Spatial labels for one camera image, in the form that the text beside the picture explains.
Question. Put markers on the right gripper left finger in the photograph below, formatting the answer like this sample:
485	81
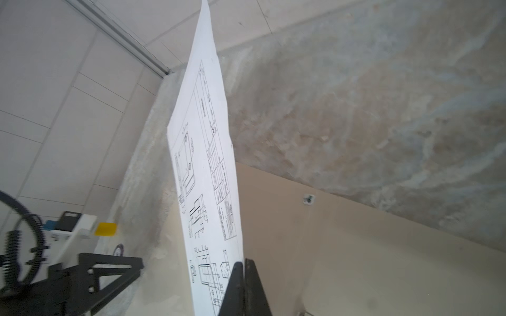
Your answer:
234	299

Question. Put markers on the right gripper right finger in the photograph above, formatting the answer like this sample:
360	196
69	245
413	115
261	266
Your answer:
256	303

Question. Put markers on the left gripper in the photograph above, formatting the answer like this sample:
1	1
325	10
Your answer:
83	289

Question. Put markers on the beige paper folder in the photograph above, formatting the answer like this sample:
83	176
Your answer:
316	253

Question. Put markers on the drawing paper sheet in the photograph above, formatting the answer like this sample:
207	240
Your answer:
204	166

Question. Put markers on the yellow cylinder block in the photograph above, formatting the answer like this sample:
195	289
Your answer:
106	229

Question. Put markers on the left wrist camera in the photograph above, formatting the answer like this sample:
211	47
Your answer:
65	246

